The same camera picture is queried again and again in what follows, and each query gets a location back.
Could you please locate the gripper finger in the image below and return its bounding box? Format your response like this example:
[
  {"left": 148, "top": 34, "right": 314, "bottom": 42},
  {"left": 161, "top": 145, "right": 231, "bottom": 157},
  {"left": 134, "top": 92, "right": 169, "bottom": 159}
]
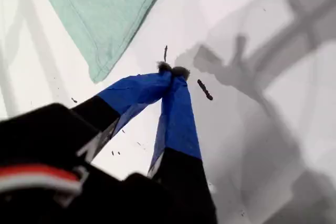
[
  {"left": 68, "top": 61, "right": 173, "bottom": 164},
  {"left": 146, "top": 66, "right": 217, "bottom": 224}
]

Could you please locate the pale green t-shirt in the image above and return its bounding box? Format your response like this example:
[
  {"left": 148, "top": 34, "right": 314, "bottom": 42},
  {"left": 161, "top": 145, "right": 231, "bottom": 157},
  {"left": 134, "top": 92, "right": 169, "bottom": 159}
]
[{"left": 36, "top": 0, "right": 170, "bottom": 84}]

